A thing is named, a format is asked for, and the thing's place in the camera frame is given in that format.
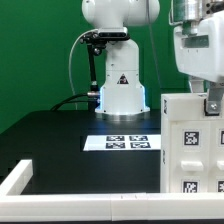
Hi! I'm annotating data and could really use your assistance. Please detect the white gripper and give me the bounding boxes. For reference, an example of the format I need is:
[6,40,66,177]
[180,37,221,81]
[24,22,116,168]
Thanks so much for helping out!
[173,11,224,116]

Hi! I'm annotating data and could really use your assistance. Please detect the white cabinet top block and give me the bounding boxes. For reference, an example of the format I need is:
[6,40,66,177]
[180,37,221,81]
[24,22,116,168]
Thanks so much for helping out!
[161,93,224,121]

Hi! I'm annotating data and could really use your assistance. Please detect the white door panel with knob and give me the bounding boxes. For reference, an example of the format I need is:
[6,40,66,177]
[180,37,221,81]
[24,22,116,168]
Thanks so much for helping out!
[209,121,224,193]

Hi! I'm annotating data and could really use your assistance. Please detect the white cabinet body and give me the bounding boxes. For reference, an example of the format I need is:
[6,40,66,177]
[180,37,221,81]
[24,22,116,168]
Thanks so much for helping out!
[160,119,224,193]

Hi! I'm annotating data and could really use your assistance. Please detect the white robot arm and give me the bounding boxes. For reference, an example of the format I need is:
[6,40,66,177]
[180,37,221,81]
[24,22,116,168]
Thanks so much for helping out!
[82,0,224,116]

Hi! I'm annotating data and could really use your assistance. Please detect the white sheet with markers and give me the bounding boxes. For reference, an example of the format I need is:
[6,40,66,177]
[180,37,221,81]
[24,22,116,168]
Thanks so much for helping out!
[83,134,161,151]

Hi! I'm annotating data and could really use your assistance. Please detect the black camera on stand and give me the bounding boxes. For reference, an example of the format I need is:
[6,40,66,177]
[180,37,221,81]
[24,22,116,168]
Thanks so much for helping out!
[81,29,129,115]

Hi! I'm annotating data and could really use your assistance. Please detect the grey and black cables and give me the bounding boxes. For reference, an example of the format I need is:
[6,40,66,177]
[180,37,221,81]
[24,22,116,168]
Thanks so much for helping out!
[49,29,101,112]

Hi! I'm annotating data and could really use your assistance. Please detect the white table border frame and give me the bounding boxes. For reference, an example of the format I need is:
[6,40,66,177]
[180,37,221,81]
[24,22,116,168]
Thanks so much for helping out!
[0,160,224,222]

